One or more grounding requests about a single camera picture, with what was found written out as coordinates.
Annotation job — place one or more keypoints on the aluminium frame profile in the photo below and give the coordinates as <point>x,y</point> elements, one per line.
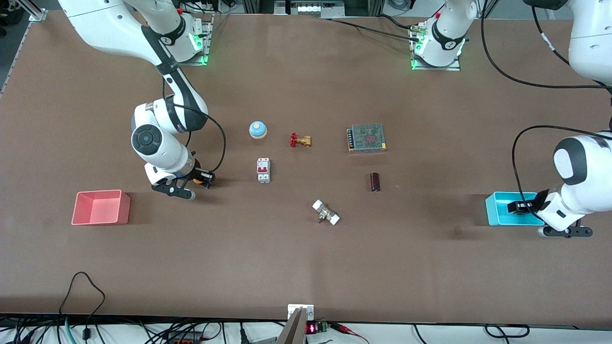
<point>36,12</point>

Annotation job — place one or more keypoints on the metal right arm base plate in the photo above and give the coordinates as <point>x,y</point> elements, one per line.
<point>208,33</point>

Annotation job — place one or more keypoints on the dark brown cylinder capacitor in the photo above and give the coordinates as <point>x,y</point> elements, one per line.
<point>376,182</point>

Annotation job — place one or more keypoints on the metal mesh power supply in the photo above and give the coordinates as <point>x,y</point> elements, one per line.
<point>367,137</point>

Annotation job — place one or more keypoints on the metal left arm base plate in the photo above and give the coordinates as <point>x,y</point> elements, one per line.
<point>454,67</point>

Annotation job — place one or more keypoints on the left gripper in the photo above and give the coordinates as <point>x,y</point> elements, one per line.
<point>539,200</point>

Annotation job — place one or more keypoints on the pink plastic box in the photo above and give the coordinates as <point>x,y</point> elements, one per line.
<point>100,208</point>

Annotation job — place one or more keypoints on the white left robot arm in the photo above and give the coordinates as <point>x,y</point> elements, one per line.
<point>588,43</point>

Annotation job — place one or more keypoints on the white metal table bracket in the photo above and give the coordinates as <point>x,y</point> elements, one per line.
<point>292,309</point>

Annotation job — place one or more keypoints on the white circuit breaker red switch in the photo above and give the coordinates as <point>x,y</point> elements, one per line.
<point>263,172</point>

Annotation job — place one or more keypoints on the red LED display module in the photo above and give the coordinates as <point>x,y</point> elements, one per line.
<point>311,328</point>

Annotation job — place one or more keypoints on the grey metal bar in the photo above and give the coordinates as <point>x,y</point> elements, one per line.
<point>294,332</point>

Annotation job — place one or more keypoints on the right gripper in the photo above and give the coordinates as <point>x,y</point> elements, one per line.
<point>194,175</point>

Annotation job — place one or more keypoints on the grey control box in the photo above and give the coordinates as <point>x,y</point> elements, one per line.
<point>308,8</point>

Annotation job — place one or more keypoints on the cyan plastic box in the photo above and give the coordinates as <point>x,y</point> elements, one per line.
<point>497,217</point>

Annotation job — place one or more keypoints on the metal fitting white end caps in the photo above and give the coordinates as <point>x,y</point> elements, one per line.
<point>326,212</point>

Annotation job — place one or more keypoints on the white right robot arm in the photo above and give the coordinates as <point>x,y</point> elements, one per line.
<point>105,24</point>

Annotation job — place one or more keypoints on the blue dome bell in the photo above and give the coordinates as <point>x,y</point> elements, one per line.
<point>257,130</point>

